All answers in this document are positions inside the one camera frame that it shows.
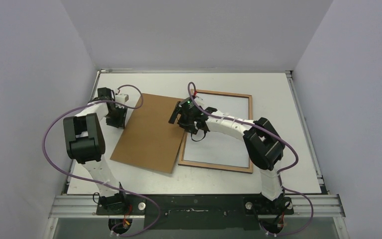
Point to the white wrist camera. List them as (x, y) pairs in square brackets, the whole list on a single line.
[(121, 98), (198, 100)]

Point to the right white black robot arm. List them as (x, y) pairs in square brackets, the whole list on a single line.
[(264, 145)]

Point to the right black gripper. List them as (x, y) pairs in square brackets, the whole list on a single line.
[(178, 113)]

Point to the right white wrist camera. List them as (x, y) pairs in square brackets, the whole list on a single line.
[(198, 100)]

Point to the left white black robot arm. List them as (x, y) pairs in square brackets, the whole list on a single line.
[(86, 145)]

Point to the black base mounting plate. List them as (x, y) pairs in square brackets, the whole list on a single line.
[(194, 212)]

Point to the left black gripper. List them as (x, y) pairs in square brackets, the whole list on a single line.
[(120, 123)]

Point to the wooden picture frame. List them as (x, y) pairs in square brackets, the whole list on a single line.
[(214, 166)]

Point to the brown backing board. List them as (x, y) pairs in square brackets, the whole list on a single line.
[(148, 140)]

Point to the aluminium front rail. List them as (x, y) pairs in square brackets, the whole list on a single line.
[(82, 206)]

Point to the beach landscape photo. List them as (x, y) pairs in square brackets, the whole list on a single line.
[(215, 147)]

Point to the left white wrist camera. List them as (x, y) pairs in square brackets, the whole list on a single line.
[(121, 98)]

